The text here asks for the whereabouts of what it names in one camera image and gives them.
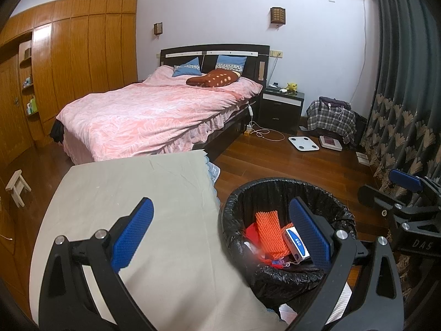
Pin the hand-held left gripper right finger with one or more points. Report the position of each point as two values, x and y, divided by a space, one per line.
310 238

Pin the orange foam net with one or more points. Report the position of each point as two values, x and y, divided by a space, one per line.
268 231

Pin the dark wooden bed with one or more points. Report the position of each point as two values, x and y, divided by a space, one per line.
224 49

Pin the plaid cloth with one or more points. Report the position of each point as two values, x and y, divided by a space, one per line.
330 120

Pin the bin with black bag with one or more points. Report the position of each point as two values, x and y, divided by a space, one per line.
268 193

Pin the white scale with dark panel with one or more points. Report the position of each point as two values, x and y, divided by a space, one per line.
330 142

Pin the dark patterned curtain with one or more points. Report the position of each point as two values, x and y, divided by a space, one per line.
399 58

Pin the yellow plush toy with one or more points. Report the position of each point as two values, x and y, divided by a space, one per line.
292 87

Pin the white bathroom scale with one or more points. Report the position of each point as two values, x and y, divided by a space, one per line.
305 143

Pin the small wooden wall lamp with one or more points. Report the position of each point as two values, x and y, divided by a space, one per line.
157 29

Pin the blue quilted pad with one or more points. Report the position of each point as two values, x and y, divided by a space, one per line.
212 174

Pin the green bottle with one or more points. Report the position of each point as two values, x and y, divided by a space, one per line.
32 106

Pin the black bag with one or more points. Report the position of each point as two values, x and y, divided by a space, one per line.
361 129

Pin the dark nightstand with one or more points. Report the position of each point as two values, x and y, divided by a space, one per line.
279 110

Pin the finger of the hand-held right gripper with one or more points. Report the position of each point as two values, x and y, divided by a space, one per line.
406 181
379 197

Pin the small white floor box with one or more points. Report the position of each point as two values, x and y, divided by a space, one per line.
361 157

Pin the wooden wardrobe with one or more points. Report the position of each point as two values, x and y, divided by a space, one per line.
86 58

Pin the red cloth bag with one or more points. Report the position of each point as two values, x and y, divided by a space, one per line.
253 235

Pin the white cardboard box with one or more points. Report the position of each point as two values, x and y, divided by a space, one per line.
296 244

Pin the wall socket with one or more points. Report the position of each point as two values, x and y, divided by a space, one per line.
276 54

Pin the bed with pink blanket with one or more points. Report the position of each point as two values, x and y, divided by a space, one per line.
144 117

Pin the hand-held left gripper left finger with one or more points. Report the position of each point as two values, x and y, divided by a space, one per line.
132 234

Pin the dark backpack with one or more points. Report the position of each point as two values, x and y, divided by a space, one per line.
330 100

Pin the black garment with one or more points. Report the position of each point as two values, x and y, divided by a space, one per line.
57 131

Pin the small wooden stool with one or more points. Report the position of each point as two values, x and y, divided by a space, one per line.
17 179

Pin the blue pillow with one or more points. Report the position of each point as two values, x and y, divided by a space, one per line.
231 61
187 69

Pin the large wooden wall lamp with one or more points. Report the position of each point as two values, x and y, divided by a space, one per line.
277 16

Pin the brown dotted pillow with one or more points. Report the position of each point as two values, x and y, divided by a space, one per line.
213 78

